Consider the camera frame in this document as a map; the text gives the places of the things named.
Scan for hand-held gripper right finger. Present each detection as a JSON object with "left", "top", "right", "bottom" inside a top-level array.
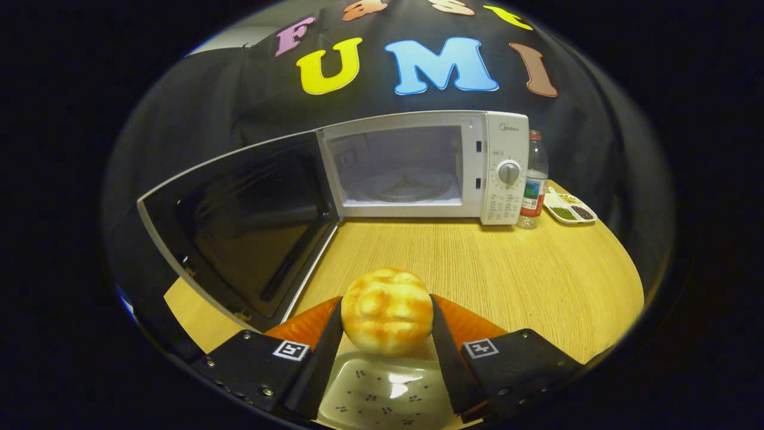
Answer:
[{"left": 430, "top": 294, "right": 583, "bottom": 423}]

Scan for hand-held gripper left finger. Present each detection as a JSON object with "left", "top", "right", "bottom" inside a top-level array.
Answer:
[{"left": 191, "top": 297, "right": 344, "bottom": 420}]

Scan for golden bread bun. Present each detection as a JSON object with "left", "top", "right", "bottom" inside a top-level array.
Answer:
[{"left": 341, "top": 268, "right": 435, "bottom": 357}]

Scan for white microwave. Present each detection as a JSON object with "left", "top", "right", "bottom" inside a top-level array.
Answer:
[{"left": 137, "top": 110, "right": 530, "bottom": 332}]

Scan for white speckled plate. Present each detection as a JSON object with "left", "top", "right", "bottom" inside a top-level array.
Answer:
[{"left": 316, "top": 349, "right": 463, "bottom": 430}]

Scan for clear plastic water bottle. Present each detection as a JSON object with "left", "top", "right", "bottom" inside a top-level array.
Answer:
[{"left": 517, "top": 130, "right": 549, "bottom": 230}]

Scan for white divided snack tray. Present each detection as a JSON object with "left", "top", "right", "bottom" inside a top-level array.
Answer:
[{"left": 543, "top": 187, "right": 598, "bottom": 225}]

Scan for black backdrop cloth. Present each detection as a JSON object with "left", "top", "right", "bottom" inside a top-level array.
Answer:
[{"left": 101, "top": 0, "right": 675, "bottom": 359}]

